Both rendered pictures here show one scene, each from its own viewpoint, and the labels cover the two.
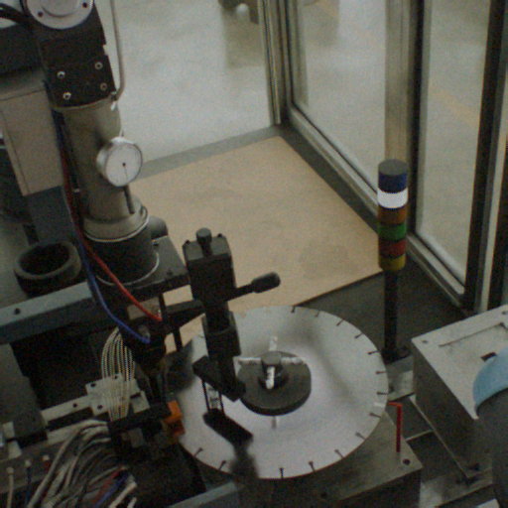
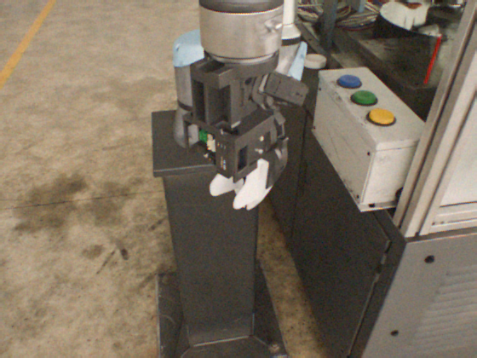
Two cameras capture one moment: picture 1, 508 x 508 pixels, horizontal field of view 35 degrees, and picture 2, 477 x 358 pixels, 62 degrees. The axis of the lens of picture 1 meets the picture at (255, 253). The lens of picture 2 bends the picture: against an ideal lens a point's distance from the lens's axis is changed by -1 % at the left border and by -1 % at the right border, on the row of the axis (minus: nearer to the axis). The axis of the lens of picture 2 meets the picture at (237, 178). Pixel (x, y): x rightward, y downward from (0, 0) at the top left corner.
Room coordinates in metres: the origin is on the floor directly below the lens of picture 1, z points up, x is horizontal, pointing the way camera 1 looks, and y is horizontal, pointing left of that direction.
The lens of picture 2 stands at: (0.40, -1.05, 1.25)
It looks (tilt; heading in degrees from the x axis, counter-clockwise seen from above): 39 degrees down; 96
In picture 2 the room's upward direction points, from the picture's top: straight up
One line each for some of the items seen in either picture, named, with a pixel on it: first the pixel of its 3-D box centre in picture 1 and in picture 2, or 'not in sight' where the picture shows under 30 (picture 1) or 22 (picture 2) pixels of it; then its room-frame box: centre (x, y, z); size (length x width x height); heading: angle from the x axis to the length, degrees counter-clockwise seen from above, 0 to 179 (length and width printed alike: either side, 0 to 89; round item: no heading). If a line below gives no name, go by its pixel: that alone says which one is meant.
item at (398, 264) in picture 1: (391, 256); not in sight; (1.01, -0.22, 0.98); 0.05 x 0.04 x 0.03; 17
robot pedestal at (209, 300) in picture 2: not in sight; (212, 241); (0.24, -0.28, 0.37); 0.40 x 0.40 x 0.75; 17
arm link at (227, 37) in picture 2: not in sight; (244, 27); (0.36, -0.69, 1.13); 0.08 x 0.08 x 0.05
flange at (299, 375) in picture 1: (273, 376); (451, 10); (0.80, 0.00, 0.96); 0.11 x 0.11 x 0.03
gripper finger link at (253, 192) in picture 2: not in sight; (249, 192); (0.37, -0.70, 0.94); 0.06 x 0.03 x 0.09; 56
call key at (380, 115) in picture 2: not in sight; (381, 118); (0.58, -0.43, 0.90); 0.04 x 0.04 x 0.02
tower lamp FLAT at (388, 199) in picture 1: (392, 192); not in sight; (1.01, -0.22, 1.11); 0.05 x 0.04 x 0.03; 17
